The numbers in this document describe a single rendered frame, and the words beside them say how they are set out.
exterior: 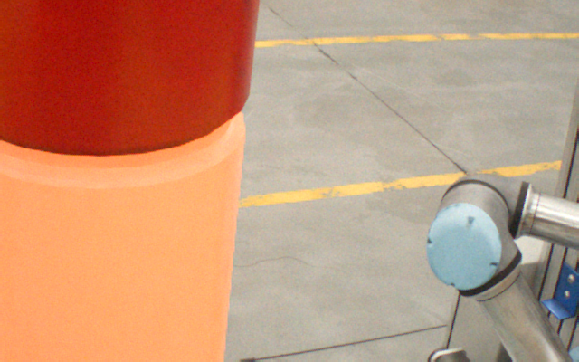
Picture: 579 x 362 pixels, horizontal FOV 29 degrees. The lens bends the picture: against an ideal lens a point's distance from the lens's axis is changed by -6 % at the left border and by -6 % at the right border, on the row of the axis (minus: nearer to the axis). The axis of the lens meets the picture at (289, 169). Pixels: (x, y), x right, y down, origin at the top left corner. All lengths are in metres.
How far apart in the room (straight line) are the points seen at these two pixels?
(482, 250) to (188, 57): 1.56
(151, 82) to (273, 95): 6.00
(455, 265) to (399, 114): 4.44
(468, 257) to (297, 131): 4.09
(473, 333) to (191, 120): 2.36
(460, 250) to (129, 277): 1.55
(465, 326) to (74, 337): 2.37
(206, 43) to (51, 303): 0.04
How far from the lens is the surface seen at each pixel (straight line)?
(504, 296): 1.77
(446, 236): 1.71
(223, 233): 0.18
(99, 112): 0.16
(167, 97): 0.16
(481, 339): 2.49
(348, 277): 4.60
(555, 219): 1.86
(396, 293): 4.54
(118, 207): 0.16
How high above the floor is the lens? 2.34
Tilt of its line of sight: 26 degrees down
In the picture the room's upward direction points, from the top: 7 degrees clockwise
